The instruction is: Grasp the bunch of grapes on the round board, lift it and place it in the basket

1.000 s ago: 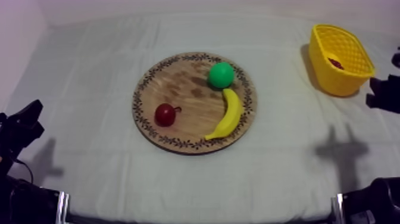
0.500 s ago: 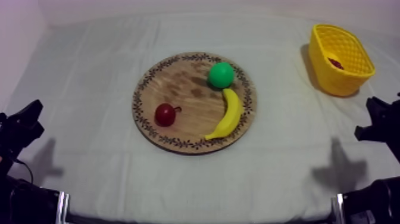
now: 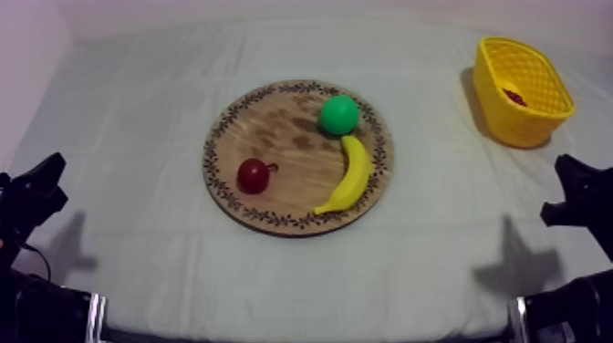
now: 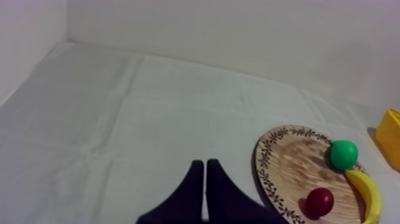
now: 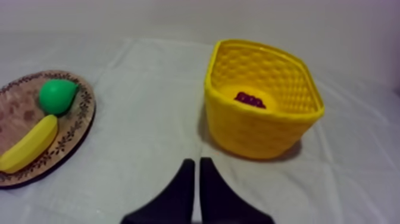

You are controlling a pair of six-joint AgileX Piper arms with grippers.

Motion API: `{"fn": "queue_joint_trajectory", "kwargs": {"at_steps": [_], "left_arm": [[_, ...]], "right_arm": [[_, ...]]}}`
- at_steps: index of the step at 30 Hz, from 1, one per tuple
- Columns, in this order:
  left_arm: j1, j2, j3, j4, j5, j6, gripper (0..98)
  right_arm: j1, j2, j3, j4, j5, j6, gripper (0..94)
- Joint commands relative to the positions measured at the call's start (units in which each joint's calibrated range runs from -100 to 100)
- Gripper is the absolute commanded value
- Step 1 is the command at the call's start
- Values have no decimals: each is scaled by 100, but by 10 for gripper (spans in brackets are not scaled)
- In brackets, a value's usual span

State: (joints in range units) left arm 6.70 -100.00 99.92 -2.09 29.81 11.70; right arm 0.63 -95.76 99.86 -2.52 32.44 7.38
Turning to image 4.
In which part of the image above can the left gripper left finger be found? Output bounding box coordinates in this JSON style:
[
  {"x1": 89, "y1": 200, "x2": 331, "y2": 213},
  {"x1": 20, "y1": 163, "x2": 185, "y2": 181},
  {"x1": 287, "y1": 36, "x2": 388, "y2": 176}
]
[{"x1": 136, "y1": 160, "x2": 205, "y2": 224}]

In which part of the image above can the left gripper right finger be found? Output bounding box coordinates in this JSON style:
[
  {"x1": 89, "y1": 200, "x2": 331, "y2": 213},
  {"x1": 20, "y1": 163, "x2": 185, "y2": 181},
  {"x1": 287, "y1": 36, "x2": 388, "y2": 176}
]
[{"x1": 205, "y1": 158, "x2": 290, "y2": 224}]

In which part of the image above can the round wooden board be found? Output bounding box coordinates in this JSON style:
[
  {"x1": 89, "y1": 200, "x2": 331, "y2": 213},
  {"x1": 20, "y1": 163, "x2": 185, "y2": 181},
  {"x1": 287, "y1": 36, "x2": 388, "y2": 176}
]
[{"x1": 255, "y1": 125, "x2": 373, "y2": 224}]

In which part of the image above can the yellow plastic basket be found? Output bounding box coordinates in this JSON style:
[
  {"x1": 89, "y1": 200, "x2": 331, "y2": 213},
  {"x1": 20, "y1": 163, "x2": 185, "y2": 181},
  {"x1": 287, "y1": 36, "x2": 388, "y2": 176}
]
[{"x1": 375, "y1": 108, "x2": 400, "y2": 172}]

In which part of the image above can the small red fruit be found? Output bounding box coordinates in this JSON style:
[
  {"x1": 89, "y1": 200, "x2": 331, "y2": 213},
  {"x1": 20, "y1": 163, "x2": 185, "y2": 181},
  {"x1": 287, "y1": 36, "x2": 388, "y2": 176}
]
[{"x1": 305, "y1": 187, "x2": 335, "y2": 218}]

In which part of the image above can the green toy pear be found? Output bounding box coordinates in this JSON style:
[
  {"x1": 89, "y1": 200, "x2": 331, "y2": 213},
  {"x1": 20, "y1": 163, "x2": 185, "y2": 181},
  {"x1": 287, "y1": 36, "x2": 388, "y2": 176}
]
[{"x1": 329, "y1": 140, "x2": 359, "y2": 171}]

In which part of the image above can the yellow toy banana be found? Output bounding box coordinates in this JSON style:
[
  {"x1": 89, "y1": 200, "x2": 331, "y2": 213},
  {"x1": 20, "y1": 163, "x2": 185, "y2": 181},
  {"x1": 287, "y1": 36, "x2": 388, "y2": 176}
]
[{"x1": 344, "y1": 169, "x2": 383, "y2": 224}]

